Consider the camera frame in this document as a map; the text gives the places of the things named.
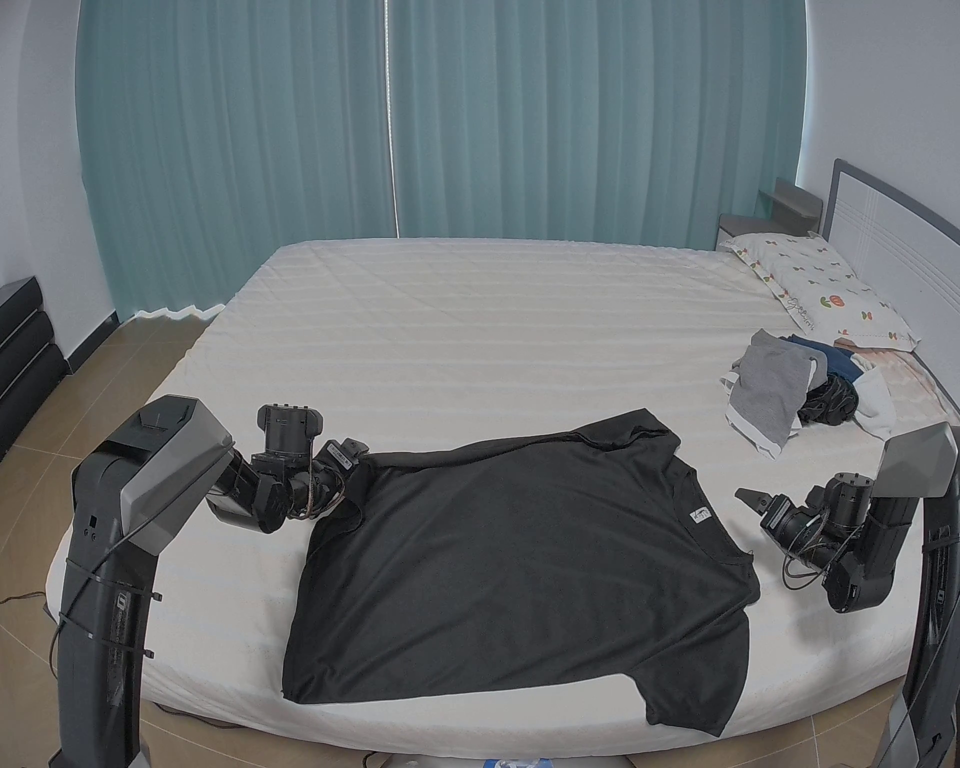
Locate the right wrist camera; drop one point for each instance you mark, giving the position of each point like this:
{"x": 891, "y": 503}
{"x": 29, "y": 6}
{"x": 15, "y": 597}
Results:
{"x": 817, "y": 501}

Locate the white printed pillow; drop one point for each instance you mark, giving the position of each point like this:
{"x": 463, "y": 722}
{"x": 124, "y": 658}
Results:
{"x": 817, "y": 285}

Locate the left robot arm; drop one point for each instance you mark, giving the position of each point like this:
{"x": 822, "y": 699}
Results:
{"x": 150, "y": 480}

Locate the bed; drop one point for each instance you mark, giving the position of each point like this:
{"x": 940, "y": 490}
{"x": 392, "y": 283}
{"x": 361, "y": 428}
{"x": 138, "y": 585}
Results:
{"x": 487, "y": 337}

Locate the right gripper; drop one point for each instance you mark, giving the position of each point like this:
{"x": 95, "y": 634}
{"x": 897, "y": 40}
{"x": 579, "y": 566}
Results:
{"x": 787, "y": 525}

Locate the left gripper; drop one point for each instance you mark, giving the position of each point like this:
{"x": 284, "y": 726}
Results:
{"x": 337, "y": 469}

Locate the dark blue garment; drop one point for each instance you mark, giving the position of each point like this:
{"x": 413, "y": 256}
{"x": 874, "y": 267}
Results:
{"x": 836, "y": 364}

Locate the black chest of drawers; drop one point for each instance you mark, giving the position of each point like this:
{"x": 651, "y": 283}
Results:
{"x": 26, "y": 352}

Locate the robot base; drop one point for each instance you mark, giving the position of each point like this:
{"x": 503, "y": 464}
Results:
{"x": 517, "y": 763}

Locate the white garment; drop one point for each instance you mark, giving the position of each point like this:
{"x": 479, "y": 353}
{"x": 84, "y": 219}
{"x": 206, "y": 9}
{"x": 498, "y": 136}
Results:
{"x": 877, "y": 409}

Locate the grey bedside table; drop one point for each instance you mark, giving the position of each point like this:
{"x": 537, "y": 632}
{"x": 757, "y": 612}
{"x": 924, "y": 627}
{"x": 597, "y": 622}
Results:
{"x": 787, "y": 206}

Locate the black T-shirt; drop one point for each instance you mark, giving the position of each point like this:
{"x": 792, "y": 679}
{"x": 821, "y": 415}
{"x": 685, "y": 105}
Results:
{"x": 525, "y": 562}

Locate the black shiny garment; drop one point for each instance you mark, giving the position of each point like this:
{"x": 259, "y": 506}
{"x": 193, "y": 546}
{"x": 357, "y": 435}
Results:
{"x": 829, "y": 405}

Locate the grey white-trimmed garment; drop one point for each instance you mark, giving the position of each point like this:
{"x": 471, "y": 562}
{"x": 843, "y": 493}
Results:
{"x": 772, "y": 390}

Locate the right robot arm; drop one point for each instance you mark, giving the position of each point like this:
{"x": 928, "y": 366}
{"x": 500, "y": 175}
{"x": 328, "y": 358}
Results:
{"x": 870, "y": 555}

